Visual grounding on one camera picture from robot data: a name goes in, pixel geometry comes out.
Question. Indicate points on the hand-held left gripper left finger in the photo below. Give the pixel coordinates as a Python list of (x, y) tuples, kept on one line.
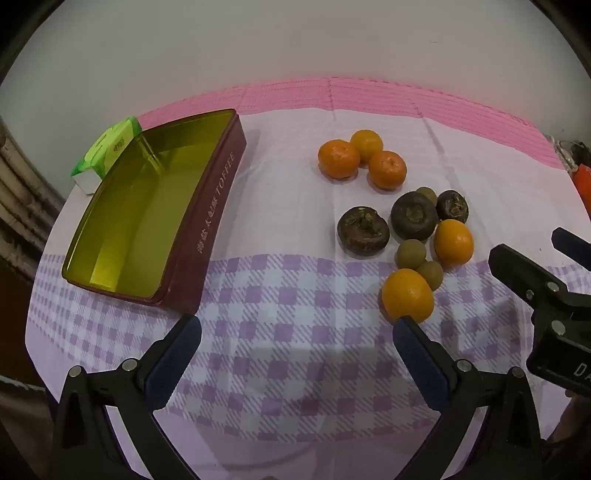
[(173, 364)]

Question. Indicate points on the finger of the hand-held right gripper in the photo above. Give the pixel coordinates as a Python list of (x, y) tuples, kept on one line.
[(572, 244), (521, 273)]

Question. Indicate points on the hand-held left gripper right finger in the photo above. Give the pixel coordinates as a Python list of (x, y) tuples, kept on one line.
[(422, 364)]

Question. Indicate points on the smooth oval orange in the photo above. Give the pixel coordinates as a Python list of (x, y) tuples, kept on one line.
[(407, 295), (454, 243)]

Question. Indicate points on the tan longan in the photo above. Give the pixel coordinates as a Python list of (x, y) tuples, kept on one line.
[(430, 275), (410, 254), (427, 194)]

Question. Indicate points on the dark brown water chestnut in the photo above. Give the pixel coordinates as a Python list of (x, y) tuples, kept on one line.
[(363, 229), (452, 206), (414, 216)]

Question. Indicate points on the maroon tin box gold inside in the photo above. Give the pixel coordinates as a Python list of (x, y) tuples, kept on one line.
[(152, 207)]

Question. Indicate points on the textured mandarin orange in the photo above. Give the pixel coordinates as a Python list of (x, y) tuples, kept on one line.
[(388, 170), (338, 159), (367, 144)]

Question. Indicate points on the red orange thing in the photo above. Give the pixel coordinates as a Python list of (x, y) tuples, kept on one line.
[(583, 182)]

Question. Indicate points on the clutter of small things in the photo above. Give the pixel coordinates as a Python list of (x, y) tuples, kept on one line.
[(567, 151)]

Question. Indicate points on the pink and purple checked tablecloth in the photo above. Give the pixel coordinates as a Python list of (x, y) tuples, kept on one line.
[(295, 350)]

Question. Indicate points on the green tissue packet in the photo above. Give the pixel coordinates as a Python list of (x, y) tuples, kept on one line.
[(108, 150)]

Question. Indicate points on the brown rattan furniture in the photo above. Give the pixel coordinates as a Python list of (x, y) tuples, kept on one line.
[(21, 184)]

